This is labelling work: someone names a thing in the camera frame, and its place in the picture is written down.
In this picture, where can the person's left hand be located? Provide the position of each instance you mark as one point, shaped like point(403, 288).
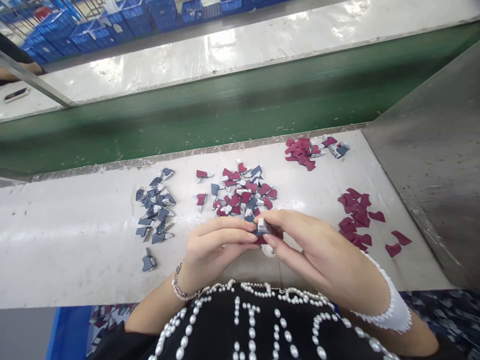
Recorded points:
point(204, 258)

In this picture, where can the person's right hand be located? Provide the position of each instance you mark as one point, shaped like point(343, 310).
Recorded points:
point(318, 255)

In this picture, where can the dark red cover piece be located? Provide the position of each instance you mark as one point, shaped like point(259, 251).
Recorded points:
point(401, 237)
point(270, 238)
point(392, 249)

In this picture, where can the blue-grey white plastic part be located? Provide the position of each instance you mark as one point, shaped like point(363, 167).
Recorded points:
point(342, 150)
point(262, 226)
point(149, 260)

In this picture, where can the white round object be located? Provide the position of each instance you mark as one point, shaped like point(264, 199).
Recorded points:
point(267, 250)

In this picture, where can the large heap of red covers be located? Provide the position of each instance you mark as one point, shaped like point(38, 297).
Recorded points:
point(356, 217)

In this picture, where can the dark red white plastic part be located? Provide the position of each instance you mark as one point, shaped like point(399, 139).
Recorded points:
point(203, 174)
point(330, 141)
point(201, 200)

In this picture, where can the pile of blue-grey parts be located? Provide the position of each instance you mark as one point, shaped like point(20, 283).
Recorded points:
point(157, 210)

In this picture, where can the mixed pile of red blue parts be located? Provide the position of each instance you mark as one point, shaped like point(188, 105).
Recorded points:
point(243, 195)

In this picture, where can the person's body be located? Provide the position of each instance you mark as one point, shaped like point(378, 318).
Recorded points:
point(262, 332)

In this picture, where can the small heap of red covers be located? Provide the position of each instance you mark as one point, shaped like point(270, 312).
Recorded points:
point(300, 152)

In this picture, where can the heap of parts in bin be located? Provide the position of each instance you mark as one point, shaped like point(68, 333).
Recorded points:
point(108, 318)

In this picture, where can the dark patterned cloth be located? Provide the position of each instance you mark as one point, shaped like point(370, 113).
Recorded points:
point(446, 318)

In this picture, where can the green conveyor belt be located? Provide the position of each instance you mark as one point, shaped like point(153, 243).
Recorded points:
point(225, 107)

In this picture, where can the steel side panel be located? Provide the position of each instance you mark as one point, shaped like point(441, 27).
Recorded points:
point(431, 150)

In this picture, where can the blue plastic bin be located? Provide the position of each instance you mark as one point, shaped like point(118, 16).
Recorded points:
point(69, 333)

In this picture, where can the black flat device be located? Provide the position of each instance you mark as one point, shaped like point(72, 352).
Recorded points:
point(15, 95)

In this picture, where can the stack of blue crates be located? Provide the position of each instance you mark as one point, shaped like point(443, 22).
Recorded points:
point(93, 30)

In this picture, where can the metal frame post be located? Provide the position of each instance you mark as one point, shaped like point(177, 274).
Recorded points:
point(37, 80)

